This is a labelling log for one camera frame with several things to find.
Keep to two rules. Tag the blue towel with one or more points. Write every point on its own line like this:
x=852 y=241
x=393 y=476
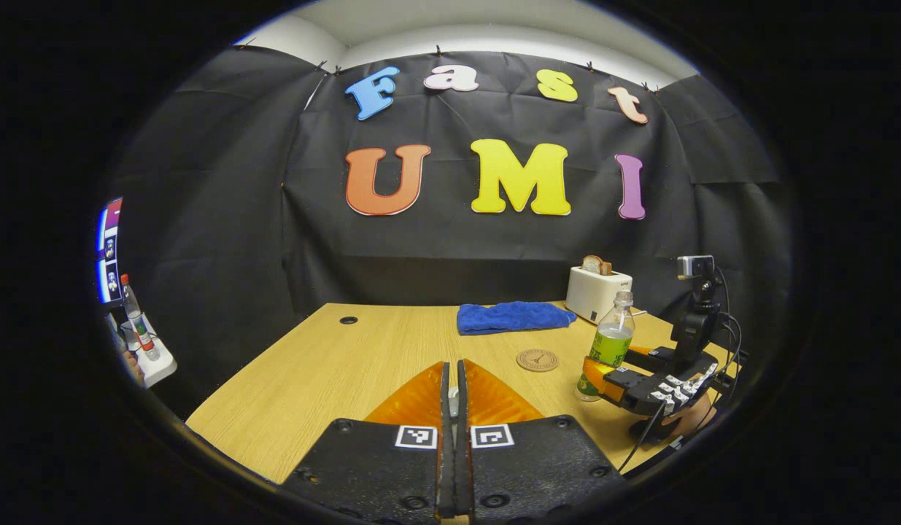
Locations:
x=512 y=319

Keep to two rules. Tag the bread slice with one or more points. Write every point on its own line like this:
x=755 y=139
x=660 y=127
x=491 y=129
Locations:
x=594 y=265

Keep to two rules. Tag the black backdrop cloth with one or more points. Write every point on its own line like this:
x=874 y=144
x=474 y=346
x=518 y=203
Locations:
x=457 y=248

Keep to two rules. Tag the white toaster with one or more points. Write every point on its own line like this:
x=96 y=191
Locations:
x=592 y=293

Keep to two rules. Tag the computer monitor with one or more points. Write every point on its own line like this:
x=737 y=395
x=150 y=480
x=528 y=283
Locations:
x=109 y=251

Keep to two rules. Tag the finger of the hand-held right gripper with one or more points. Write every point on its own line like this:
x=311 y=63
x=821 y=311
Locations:
x=651 y=356
x=636 y=390

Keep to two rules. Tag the red cap plastic bottle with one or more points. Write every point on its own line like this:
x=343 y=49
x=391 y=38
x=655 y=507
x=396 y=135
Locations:
x=138 y=324

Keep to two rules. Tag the small white side table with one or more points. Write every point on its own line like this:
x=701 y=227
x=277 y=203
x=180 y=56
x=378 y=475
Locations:
x=158 y=368

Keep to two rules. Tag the round brown coaster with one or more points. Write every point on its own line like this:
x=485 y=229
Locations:
x=538 y=360

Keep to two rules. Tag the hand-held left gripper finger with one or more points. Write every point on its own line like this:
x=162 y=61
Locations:
x=445 y=452
x=463 y=452

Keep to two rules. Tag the green label water bottle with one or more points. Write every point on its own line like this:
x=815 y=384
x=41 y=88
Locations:
x=612 y=341

